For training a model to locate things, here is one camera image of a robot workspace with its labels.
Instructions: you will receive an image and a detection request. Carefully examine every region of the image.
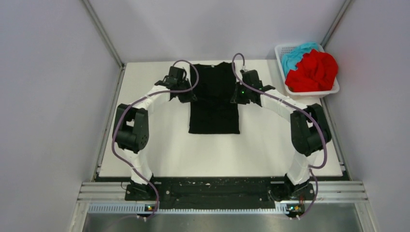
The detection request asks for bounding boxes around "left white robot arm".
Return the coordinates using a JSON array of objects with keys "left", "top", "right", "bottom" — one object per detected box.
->
[{"left": 111, "top": 66, "right": 200, "bottom": 200}]

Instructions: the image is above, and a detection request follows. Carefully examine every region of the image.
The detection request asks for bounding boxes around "white slotted cable duct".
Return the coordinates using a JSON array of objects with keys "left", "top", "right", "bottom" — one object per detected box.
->
[{"left": 88, "top": 203, "right": 302, "bottom": 215}]

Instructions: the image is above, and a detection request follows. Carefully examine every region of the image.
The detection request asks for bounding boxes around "aluminium frame rail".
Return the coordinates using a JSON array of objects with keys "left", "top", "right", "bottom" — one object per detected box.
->
[{"left": 77, "top": 181, "right": 368, "bottom": 203}]

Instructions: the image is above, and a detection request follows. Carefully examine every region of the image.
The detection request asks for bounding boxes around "white plastic basket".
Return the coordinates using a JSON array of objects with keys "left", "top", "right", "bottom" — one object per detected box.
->
[{"left": 275, "top": 43, "right": 340, "bottom": 98}]

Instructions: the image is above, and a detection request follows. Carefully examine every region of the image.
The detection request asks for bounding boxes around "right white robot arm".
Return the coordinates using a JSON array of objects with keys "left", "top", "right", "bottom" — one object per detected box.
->
[{"left": 230, "top": 70, "right": 332, "bottom": 199}]

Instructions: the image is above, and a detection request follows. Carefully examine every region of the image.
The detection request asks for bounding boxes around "red t shirt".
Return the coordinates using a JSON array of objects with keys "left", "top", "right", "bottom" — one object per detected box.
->
[{"left": 285, "top": 49, "right": 338, "bottom": 92}]

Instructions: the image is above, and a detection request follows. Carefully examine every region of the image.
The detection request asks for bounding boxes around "black t shirt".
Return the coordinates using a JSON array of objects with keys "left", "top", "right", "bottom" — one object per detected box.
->
[{"left": 189, "top": 62, "right": 240, "bottom": 134}]

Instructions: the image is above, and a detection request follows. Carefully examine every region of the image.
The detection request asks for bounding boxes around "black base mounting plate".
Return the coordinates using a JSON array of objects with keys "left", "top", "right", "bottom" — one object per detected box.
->
[{"left": 125, "top": 177, "right": 315, "bottom": 210}]

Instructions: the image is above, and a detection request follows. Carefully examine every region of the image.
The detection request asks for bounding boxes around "blue t shirt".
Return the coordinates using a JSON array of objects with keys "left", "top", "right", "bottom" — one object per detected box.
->
[{"left": 280, "top": 42, "right": 320, "bottom": 77}]

